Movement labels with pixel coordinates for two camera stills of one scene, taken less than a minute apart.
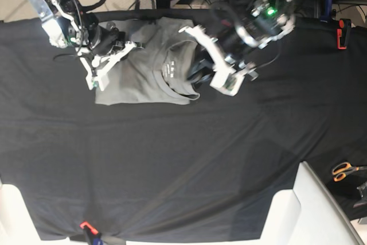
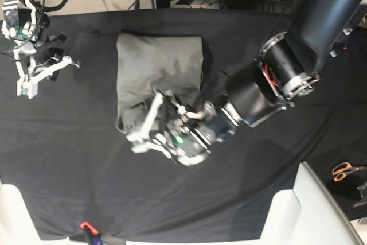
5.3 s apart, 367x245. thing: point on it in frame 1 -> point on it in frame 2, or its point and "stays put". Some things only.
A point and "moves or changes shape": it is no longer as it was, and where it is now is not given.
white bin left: (17, 226) stays put
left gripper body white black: (106, 45) -> (36, 62)
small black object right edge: (362, 189) stays put
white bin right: (308, 214) stays put
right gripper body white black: (229, 70) -> (170, 129)
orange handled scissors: (339, 170) stays put
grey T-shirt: (161, 72) moves or changes shape
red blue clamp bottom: (93, 234) stays put
